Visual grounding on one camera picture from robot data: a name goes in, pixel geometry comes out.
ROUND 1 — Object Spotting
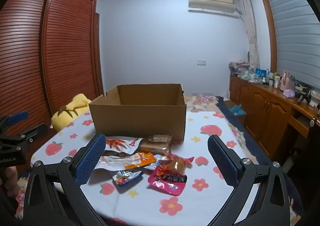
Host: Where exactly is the strawberry print cloth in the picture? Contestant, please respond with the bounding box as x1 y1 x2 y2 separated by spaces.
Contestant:
15 109 253 226

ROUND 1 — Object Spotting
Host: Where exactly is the grey window blind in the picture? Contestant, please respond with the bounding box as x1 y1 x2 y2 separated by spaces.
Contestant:
264 0 320 91

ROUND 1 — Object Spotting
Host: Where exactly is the crinkled silver snack packet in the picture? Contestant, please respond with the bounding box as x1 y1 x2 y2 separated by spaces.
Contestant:
144 155 175 171

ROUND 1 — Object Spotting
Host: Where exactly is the pink bottle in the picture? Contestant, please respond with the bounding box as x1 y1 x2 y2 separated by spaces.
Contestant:
281 71 291 91

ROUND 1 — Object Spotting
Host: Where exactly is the pink snack packet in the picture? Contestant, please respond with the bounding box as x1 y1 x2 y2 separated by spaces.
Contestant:
147 165 188 196

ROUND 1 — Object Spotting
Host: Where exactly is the brown and red snack packet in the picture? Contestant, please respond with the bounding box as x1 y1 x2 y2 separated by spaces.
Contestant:
160 156 195 175

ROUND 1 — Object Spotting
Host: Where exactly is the brown cardboard box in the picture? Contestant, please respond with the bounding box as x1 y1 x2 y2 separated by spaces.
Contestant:
89 84 187 141

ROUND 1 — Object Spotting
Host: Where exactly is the orange and white snack packet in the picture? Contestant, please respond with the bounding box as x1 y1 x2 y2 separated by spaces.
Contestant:
94 152 157 172

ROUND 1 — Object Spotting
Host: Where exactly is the brown louvred wardrobe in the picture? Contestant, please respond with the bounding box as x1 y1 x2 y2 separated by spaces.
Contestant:
0 0 104 139

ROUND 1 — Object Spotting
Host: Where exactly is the clear brown cake packet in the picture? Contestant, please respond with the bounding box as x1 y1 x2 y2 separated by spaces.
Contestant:
139 140 173 156

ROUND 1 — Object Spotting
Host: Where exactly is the pile of patterned clothes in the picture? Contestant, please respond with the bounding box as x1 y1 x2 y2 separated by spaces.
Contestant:
229 60 256 81

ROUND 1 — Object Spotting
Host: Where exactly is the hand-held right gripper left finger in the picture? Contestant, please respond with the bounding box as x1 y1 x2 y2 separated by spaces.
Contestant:
22 133 107 226

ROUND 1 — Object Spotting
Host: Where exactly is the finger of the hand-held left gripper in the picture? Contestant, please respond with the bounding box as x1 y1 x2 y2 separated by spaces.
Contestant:
14 123 49 144
0 113 29 133

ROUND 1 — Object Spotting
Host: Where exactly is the teal cloth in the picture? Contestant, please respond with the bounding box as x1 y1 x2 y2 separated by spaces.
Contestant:
229 104 247 116

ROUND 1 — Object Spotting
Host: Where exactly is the person's left hand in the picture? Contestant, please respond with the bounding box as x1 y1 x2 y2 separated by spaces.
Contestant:
0 166 20 198

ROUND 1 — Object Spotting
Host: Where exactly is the patterned curtain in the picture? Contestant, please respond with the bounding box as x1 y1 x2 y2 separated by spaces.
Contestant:
236 0 260 71

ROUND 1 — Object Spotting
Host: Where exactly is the wooden window frame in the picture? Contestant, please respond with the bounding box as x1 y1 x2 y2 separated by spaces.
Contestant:
257 0 278 74

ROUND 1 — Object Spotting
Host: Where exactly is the wall air conditioner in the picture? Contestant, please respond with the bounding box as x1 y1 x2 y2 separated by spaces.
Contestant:
188 0 240 18

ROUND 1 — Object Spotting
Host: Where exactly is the red label snack packet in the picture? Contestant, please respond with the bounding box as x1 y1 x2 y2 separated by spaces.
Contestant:
105 137 143 154

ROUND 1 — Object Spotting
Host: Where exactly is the floral blanket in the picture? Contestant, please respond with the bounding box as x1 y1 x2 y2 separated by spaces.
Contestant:
184 94 221 114

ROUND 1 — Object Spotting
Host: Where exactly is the black figurine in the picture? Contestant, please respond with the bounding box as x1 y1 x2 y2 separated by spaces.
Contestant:
295 86 312 105

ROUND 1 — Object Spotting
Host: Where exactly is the blue and white snack packet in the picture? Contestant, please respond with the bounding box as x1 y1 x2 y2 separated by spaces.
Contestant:
112 170 144 188

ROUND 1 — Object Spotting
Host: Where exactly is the wooden sideboard cabinet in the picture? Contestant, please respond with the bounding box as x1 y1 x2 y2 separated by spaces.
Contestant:
229 74 320 166

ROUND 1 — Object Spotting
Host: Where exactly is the small beige snack packet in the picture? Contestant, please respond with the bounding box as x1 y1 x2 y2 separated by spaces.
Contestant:
148 134 173 143

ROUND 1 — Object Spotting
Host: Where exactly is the yellow plush pillow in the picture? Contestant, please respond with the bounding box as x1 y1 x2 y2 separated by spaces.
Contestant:
51 93 92 132

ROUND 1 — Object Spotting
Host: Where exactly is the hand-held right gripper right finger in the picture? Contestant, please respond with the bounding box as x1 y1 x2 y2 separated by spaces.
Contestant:
207 135 291 226

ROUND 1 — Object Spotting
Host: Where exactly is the navy bed sheet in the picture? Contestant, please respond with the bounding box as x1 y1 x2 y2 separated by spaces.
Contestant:
214 96 264 160

